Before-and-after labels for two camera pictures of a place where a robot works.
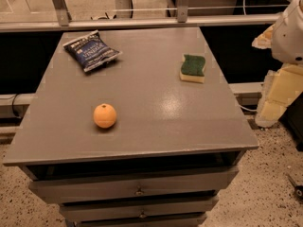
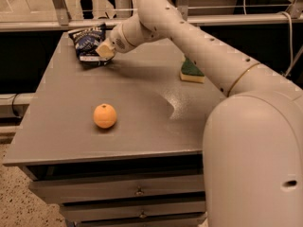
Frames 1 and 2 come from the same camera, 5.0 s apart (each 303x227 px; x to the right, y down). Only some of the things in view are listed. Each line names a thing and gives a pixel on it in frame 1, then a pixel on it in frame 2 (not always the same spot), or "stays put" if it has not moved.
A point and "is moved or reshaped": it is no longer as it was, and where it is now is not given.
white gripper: (289, 40) -> (115, 42)
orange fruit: (104, 115) stays put
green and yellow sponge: (192, 68) stays put
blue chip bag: (91, 50) is moved or reshaped
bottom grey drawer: (172, 220) stays put
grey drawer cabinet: (149, 139) stays put
